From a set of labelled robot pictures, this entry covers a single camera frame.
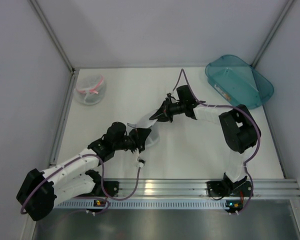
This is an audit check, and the blue-trimmed white mesh laundry bag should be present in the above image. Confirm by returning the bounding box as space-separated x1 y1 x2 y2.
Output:
126 109 162 149

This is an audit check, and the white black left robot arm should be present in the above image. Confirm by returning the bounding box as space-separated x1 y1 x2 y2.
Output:
16 122 152 222

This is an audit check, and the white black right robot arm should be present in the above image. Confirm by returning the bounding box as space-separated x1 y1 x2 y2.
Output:
149 85 261 195

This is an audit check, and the teal plastic tray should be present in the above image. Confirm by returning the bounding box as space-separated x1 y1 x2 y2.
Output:
204 54 274 110

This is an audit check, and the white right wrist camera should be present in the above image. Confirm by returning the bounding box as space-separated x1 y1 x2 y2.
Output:
166 92 178 102

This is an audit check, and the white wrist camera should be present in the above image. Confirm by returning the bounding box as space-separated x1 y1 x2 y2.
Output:
134 152 146 168
166 92 178 102

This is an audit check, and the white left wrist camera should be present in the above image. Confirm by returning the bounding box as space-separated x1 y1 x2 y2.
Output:
134 152 146 168

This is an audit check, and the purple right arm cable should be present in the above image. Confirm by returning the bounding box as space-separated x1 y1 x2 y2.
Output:
171 69 263 215

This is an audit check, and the aluminium front rail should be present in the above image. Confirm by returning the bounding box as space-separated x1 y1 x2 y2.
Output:
29 177 300 200

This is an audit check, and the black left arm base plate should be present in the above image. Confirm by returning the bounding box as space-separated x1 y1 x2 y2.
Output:
81 181 119 197

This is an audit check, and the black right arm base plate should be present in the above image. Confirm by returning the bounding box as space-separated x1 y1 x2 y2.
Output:
206 180 253 200

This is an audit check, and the white slotted cable duct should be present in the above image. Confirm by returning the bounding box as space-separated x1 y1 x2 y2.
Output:
54 199 243 209

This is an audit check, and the right aluminium corner post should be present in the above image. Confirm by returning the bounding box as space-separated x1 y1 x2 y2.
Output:
250 0 297 68

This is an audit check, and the aluminium corner post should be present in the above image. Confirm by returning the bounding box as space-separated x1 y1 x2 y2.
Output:
28 0 75 74
250 0 297 68

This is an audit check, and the left aluminium corner post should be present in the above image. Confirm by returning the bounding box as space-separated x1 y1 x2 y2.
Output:
28 0 75 74

